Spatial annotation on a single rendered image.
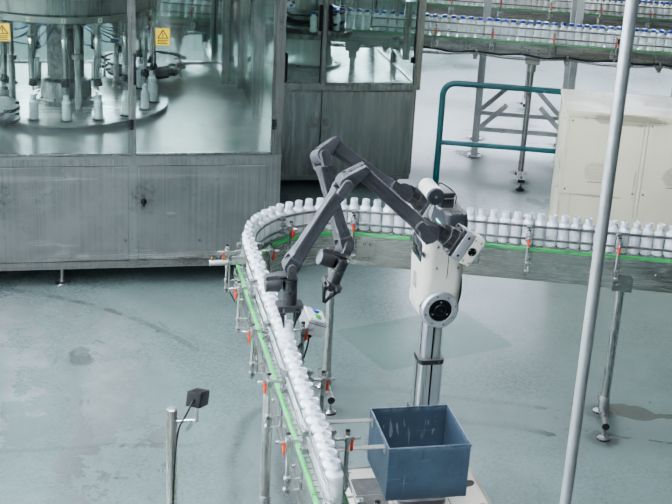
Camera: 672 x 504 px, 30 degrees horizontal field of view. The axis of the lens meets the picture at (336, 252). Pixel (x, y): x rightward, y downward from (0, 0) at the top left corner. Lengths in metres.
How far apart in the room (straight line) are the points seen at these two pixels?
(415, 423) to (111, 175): 3.67
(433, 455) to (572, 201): 4.40
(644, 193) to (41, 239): 4.03
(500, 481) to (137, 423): 1.89
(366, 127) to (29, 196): 3.22
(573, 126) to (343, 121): 2.24
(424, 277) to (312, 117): 5.12
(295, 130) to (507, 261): 3.91
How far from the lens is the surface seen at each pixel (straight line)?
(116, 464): 6.31
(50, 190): 8.06
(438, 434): 4.96
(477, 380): 7.27
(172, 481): 3.92
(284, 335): 4.85
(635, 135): 8.69
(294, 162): 10.14
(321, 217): 4.70
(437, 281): 5.07
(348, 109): 10.10
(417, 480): 4.67
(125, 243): 8.19
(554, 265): 6.51
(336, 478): 4.05
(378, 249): 6.50
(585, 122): 8.64
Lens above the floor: 3.21
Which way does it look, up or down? 21 degrees down
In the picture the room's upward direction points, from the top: 3 degrees clockwise
